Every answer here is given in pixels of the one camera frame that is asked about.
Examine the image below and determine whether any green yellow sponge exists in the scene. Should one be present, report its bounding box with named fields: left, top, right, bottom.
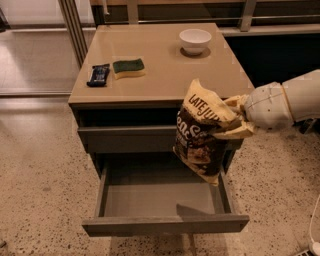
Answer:
left=112, top=58, right=145, bottom=79

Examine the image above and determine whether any open middle drawer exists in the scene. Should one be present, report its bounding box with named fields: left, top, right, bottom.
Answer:
left=83, top=164, right=249, bottom=237

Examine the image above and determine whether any brown chip bag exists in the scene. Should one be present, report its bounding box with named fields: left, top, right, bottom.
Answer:
left=173, top=79, right=237, bottom=186

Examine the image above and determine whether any grey drawer cabinet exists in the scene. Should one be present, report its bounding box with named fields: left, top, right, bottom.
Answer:
left=69, top=23, right=254, bottom=172

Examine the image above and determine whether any white ceramic bowl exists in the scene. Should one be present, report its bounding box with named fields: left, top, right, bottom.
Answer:
left=179, top=29, right=212, bottom=55

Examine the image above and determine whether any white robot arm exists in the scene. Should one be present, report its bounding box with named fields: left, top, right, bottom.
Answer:
left=213, top=69, right=320, bottom=140

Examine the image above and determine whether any white cable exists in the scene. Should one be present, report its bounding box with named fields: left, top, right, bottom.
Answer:
left=307, top=192, right=320, bottom=256

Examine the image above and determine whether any metal railing frame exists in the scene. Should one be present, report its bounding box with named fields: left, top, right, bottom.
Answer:
left=57, top=0, right=320, bottom=67

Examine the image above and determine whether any small dark floor object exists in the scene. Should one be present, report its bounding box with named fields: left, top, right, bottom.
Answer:
left=299, top=119, right=316, bottom=134

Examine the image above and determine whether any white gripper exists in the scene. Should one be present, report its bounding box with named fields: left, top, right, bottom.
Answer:
left=213, top=82, right=294, bottom=140

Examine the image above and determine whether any dark blue snack bar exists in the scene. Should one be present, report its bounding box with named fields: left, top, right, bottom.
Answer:
left=87, top=64, right=110, bottom=87

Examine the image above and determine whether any closed upper drawer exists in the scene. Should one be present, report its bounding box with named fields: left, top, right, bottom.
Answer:
left=78, top=125, right=176, bottom=154

